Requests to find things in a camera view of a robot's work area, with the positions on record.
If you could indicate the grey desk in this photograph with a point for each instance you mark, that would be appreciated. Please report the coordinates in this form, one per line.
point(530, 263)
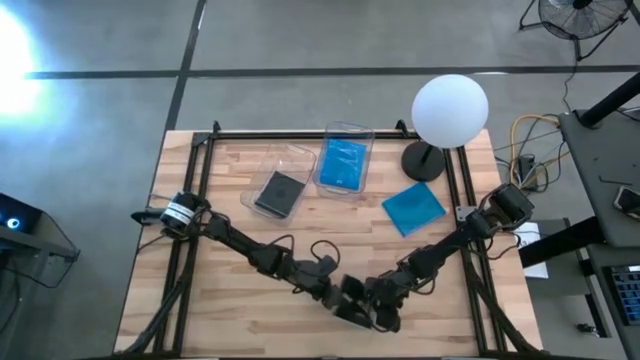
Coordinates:
point(595, 165)

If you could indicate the dark grey jewel case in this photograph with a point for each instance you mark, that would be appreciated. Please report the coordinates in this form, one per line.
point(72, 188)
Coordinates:
point(280, 195)

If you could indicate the black desk support bar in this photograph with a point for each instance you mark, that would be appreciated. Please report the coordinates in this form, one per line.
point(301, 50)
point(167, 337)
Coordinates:
point(560, 242)

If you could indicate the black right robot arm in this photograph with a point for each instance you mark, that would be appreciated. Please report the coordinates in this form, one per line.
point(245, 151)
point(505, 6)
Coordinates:
point(450, 245)

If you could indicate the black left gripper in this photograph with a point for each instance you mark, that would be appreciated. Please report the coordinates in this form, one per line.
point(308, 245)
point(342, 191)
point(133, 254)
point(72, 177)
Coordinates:
point(345, 292)

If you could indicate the clear plastic bin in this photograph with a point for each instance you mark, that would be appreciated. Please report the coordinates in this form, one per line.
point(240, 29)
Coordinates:
point(345, 131)
point(295, 160)

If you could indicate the clear acrylic box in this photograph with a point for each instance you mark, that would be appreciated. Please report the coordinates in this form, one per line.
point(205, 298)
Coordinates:
point(45, 260)

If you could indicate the black device with blue light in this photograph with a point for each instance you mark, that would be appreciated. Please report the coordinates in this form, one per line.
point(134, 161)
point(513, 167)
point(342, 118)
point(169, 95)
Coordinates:
point(15, 215)

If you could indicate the blue rectangular case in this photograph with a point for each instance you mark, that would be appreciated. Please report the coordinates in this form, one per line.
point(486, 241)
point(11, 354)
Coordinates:
point(342, 165)

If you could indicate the blue square pad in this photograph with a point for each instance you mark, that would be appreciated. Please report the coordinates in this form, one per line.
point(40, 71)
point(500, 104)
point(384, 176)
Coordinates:
point(414, 209)

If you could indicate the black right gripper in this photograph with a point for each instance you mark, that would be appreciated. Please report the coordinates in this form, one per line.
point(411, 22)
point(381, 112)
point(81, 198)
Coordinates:
point(382, 295)

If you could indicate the grey metal bracket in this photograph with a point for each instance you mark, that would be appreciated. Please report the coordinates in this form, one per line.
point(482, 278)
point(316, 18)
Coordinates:
point(465, 213)

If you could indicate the smartphone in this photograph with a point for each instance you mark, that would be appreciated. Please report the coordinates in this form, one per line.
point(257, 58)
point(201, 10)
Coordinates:
point(629, 201)

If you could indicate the grey power strip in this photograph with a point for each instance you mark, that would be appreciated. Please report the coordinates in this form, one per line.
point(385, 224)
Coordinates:
point(526, 167)

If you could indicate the black floor fan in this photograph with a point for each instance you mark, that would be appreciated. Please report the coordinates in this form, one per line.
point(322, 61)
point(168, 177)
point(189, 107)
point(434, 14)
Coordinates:
point(582, 20)

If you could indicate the backlit keyboard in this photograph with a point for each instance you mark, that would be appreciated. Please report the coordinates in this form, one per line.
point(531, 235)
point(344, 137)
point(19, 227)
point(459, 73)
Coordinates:
point(627, 295)

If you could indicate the black aluminium rig frame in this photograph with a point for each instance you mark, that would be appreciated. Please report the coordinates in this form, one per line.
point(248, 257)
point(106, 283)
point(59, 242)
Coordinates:
point(310, 135)

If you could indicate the white paper sheet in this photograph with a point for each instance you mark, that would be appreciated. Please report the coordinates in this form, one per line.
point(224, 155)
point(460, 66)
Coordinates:
point(537, 271)

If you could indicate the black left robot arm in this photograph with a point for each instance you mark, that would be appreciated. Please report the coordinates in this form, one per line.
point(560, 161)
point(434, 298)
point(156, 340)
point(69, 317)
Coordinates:
point(240, 240)

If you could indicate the black pole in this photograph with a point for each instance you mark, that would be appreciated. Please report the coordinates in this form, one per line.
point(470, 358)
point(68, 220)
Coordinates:
point(612, 100)

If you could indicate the white globe table lamp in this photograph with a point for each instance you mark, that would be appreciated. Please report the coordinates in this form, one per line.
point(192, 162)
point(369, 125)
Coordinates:
point(450, 110)

